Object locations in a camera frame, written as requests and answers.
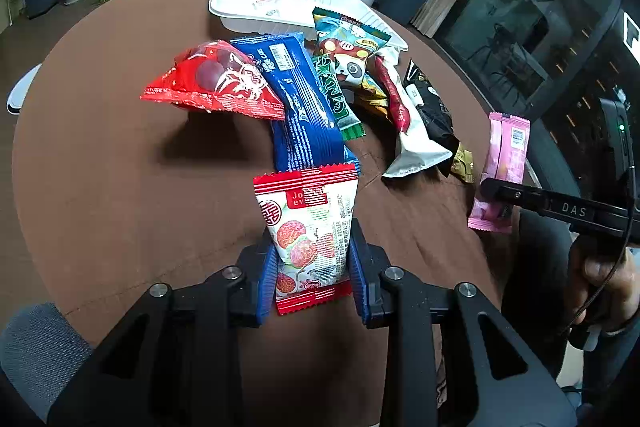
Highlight person's right hand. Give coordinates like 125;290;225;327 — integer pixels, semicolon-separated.
570;238;640;339

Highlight red white fruit print packet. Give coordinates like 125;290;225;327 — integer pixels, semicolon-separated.
252;162;362;317

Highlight orange yellow snack packet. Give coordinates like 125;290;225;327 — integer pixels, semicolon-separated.
350;72;396;122

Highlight black cable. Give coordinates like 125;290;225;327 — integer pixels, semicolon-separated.
565;164;638;338

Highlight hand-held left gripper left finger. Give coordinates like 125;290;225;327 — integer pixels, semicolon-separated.
47;243;281;427

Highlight pink snack packet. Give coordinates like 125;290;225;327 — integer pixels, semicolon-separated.
467;112;531;234

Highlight blue snack packet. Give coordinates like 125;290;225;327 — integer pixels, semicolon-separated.
229;32;358;172

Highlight black snack packet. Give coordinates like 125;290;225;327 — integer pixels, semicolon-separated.
402;58;460;178

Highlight person's grey trousers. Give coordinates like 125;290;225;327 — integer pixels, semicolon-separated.
500;209;591;388

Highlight dark glass door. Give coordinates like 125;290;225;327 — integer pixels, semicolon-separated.
432;0;640;188

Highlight teal panda print packet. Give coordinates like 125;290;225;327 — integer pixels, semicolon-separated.
312;7;393;90

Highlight small gold snack packet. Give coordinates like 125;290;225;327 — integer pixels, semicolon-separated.
450;142;475;184

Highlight green snack bar packet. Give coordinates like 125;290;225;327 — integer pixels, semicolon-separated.
310;53;367;142

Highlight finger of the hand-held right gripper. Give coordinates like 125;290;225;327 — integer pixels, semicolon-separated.
479;178;548;220

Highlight white red snack packet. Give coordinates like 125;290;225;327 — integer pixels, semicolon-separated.
369;47;453;179

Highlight person's right forearm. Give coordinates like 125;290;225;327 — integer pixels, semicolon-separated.
575;322;640;427

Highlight white plastic tray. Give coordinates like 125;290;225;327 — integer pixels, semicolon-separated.
208;0;408;58

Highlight white chair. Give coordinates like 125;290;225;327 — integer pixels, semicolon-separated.
6;63;43;115

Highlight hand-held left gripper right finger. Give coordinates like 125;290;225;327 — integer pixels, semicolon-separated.
347;219;581;427

